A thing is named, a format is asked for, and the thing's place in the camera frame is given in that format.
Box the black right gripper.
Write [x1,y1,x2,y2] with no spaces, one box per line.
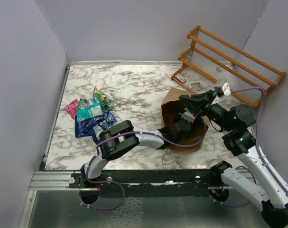
[179,89,234,132]

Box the brown paper bag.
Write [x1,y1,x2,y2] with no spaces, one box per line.
[160,88,210,165]

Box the blue M&Ms candy packet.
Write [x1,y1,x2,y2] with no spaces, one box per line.
[93,111,117,129]

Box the yellow green candy packet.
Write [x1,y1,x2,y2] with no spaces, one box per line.
[93,86,114,112]

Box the small blue white snack packet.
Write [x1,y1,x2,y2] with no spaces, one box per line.
[92,121,113,144]

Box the teal white snack packet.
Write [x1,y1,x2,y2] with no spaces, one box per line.
[77,97,104,122]

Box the blue Burts chips bag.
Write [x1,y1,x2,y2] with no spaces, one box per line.
[74,119,84,138]

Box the red snack packet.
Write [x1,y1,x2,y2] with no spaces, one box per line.
[65,99,79,119]

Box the blue salt vinegar chips bag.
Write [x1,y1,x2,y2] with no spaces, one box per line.
[81,118,98,136]

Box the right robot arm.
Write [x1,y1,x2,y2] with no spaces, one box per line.
[179,89,288,228]

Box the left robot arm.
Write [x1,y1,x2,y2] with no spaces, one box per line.
[80,111,195,188]

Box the open small cardboard box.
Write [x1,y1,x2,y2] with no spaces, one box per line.
[188,82,203,92]

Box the small red white box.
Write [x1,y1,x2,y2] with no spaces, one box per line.
[173,73,186,83]

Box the wooden two-tier rack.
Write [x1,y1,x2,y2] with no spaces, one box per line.
[171,25,286,107]

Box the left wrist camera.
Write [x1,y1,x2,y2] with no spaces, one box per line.
[181,111,195,123]

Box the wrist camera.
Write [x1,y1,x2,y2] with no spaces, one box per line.
[181,111,195,123]
[211,79,231,105]

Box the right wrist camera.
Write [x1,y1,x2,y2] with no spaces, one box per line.
[211,79,231,105]

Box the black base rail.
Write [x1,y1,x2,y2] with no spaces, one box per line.
[69,164,229,201]

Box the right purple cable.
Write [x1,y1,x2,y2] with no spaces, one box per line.
[212,87,288,207]

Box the purple cable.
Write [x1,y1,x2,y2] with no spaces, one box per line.
[78,116,207,209]
[212,87,288,207]

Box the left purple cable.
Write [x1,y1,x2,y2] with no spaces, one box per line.
[78,116,207,209]

